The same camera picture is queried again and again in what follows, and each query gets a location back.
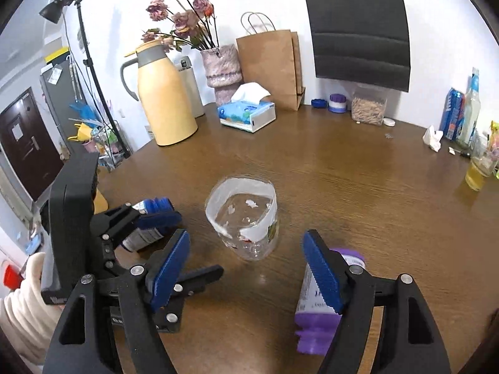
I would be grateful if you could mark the blue soda can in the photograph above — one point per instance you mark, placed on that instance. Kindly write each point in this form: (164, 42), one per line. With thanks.
(451, 114)

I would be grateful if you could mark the wire storage rack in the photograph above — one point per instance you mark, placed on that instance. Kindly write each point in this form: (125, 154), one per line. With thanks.
(96, 136)

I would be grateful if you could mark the cream sleeve forearm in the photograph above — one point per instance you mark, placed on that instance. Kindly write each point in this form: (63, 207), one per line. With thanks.
(27, 322)

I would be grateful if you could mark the blue bottle cap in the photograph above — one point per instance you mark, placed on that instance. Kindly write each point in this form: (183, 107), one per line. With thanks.
(319, 103)

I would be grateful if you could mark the glass of yellow drink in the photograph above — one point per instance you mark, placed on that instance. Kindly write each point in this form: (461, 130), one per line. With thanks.
(480, 168)

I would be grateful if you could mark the brown paper bag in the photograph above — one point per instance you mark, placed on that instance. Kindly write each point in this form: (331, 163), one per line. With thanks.
(271, 58)

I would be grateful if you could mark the crumpled white tissue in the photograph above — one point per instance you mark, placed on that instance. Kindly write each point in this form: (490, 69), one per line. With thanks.
(432, 138)

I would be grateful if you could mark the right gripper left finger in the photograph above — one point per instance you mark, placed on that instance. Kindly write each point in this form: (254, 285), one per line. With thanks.
(83, 341)

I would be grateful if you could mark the white slim tumbler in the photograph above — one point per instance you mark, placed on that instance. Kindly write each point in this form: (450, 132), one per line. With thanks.
(187, 74)

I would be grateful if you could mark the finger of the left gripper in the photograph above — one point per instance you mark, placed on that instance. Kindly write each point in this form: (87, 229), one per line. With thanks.
(118, 223)
(196, 281)

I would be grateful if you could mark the blue tissue box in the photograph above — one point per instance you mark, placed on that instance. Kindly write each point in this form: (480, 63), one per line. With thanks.
(249, 109)

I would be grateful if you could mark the clear Santa print cup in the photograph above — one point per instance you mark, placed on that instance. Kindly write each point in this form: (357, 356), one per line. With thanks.
(243, 210)

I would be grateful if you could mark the dried pink flowers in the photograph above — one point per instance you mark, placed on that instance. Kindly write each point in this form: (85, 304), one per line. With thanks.
(193, 24)

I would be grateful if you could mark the yellow thermos jug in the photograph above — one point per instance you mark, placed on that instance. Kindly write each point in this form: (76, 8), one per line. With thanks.
(161, 92)

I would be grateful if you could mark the dark brown door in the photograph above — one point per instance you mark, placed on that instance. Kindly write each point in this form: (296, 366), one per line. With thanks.
(28, 146)

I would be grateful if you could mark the clear spray bottle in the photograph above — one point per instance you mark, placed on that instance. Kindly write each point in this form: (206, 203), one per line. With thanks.
(471, 111)

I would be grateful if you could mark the small purple white jar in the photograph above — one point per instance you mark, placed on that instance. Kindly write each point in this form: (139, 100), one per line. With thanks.
(337, 103)

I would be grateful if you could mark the pink textured vase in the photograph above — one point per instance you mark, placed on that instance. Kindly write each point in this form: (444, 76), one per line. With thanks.
(223, 71)

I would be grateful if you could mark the black paper bag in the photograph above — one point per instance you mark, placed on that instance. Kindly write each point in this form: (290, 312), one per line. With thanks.
(362, 41)

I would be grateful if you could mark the purple bottle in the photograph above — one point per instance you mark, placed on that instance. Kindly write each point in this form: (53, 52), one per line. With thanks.
(316, 321)

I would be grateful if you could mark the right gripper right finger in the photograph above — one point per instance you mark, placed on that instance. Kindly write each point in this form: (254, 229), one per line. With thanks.
(409, 340)

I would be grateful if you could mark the clear jar of grains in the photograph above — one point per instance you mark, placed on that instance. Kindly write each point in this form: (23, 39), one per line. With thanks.
(368, 105)

